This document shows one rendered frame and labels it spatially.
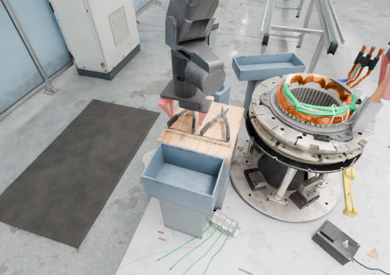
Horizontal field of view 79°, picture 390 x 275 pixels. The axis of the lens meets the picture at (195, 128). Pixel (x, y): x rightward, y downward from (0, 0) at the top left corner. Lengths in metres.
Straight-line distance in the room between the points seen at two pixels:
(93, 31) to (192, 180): 2.24
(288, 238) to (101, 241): 1.19
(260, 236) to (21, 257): 1.45
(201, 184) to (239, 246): 0.25
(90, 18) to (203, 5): 2.24
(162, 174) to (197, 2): 0.41
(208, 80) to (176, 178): 0.29
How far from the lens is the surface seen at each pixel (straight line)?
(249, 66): 0.99
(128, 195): 1.79
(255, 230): 0.80
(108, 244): 1.68
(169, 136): 0.61
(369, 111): 0.66
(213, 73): 0.44
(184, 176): 0.63
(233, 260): 0.76
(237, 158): 0.91
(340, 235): 0.84
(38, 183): 2.11
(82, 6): 2.62
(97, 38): 2.71
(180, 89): 0.53
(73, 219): 1.81
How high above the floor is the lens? 1.51
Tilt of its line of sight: 45 degrees down
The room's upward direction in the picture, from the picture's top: straight up
